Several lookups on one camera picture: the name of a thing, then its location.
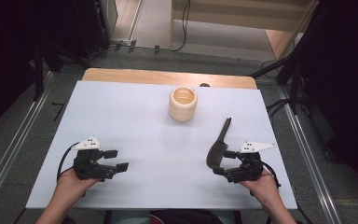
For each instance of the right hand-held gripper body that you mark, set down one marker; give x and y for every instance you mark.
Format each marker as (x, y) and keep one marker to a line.
(248, 166)

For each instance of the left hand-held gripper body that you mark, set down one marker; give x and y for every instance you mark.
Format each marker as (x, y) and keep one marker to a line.
(88, 165)

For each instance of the black slotted spatula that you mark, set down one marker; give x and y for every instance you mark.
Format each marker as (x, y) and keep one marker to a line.
(217, 151)

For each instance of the person's right hand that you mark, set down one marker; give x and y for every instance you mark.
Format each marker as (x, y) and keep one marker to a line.
(261, 189)

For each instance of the person's left hand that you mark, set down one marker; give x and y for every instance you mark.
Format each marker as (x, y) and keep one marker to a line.
(71, 186)

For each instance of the white table board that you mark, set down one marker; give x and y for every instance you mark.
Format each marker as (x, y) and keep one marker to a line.
(155, 146)

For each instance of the person's lap clothing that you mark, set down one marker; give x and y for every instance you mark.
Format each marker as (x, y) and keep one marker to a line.
(183, 217)

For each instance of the beige ribbed cup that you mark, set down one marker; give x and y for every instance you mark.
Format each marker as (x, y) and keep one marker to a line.
(182, 105)

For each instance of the wooden table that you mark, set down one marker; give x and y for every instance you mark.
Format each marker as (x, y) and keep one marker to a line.
(136, 76)

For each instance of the black tripod stand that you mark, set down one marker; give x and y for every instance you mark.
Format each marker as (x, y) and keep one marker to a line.
(295, 77)

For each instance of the aluminium floor rail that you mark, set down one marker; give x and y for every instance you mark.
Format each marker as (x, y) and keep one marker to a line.
(307, 149)
(15, 137)

